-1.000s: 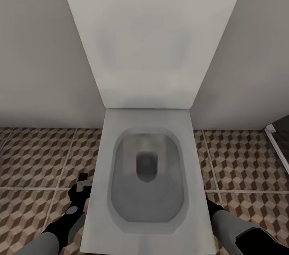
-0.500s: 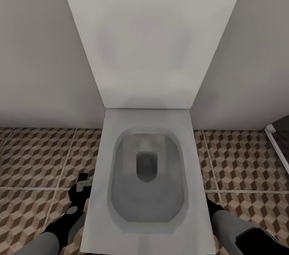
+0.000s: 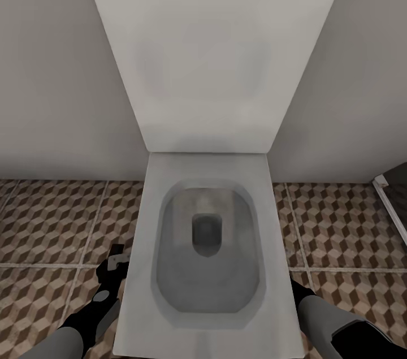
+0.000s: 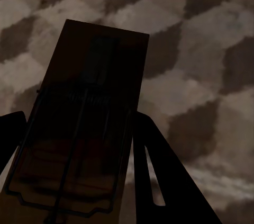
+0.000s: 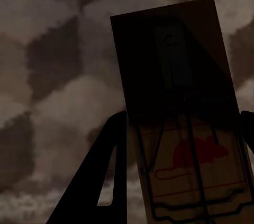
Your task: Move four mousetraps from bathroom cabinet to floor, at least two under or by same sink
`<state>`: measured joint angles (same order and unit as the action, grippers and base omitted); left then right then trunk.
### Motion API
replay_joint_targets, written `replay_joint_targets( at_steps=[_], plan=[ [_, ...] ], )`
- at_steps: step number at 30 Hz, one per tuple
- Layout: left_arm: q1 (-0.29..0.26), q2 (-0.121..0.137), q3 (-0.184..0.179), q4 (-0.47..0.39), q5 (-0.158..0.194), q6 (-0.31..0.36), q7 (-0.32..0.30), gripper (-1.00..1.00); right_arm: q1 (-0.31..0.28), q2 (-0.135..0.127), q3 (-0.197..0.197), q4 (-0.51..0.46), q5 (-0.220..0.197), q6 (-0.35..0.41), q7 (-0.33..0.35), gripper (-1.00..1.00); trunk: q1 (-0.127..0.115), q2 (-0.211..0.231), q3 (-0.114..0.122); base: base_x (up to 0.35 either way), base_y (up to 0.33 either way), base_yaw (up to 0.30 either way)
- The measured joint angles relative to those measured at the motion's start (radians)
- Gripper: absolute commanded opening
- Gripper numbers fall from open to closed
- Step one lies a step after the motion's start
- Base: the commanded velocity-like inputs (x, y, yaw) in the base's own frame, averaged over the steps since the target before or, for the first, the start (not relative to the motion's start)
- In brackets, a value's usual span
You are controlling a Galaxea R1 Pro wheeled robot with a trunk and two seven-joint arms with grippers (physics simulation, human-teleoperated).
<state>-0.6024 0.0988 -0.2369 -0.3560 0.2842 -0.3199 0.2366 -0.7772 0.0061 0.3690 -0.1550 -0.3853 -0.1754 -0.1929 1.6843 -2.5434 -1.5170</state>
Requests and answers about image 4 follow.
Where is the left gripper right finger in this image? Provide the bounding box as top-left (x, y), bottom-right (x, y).
top-left (133, 111), bottom-right (222, 224)

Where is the mousetrap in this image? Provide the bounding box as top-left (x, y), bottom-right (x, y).
top-left (0, 19), bottom-right (150, 224)

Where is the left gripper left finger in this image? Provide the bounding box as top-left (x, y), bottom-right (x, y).
top-left (0, 111), bottom-right (27, 174)

